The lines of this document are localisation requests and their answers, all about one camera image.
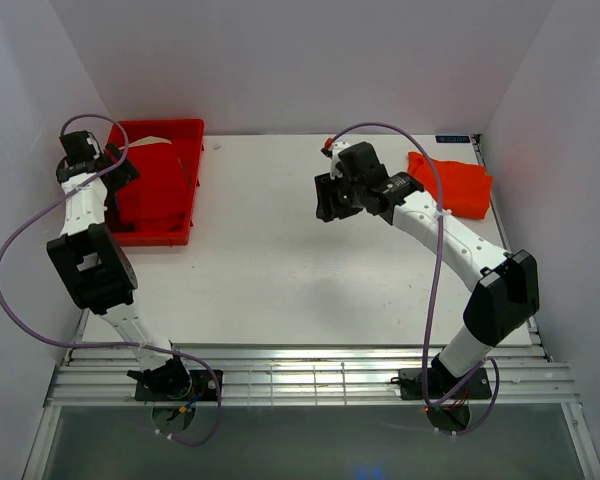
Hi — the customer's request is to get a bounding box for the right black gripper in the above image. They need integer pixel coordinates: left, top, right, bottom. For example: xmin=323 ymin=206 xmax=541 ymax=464
xmin=313 ymin=171 xmax=364 ymax=224

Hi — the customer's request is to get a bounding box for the red t shirt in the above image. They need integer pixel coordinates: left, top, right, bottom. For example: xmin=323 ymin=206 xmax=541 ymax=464
xmin=116 ymin=144 xmax=190 ymax=233

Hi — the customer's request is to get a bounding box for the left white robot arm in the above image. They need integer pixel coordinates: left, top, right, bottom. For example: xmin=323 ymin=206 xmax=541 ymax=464
xmin=46 ymin=131 xmax=192 ymax=400

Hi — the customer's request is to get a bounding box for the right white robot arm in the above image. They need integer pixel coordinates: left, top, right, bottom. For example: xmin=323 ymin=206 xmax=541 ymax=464
xmin=315 ymin=173 xmax=539 ymax=398

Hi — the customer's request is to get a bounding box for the beige folded t shirt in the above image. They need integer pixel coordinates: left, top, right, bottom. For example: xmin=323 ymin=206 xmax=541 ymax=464
xmin=129 ymin=136 xmax=172 ymax=148

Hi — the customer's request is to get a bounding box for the red plastic bin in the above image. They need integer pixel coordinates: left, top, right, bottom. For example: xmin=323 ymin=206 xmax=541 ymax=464
xmin=106 ymin=118 xmax=205 ymax=247

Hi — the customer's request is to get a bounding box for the blue table label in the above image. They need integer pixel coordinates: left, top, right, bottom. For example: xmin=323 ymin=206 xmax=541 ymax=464
xmin=435 ymin=135 xmax=471 ymax=144

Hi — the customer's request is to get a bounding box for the folded orange t shirt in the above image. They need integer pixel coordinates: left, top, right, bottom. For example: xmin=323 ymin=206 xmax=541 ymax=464
xmin=407 ymin=151 xmax=493 ymax=220

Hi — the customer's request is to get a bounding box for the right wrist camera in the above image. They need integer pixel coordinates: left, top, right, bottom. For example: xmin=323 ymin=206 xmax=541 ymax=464
xmin=329 ymin=141 xmax=389 ymax=185

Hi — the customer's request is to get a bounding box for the aluminium rail frame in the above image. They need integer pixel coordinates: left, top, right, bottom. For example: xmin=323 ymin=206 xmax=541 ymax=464
xmin=25 ymin=135 xmax=600 ymax=479

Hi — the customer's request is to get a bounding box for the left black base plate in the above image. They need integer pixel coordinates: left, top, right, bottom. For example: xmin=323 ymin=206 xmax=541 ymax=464
xmin=133 ymin=369 xmax=223 ymax=403

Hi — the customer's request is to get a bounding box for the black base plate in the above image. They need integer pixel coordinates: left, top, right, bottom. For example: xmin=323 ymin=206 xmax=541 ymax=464
xmin=390 ymin=368 xmax=492 ymax=400
xmin=133 ymin=369 xmax=223 ymax=403

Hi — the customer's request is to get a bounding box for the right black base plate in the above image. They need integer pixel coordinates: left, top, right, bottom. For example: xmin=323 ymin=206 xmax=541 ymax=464
xmin=390 ymin=368 xmax=492 ymax=400

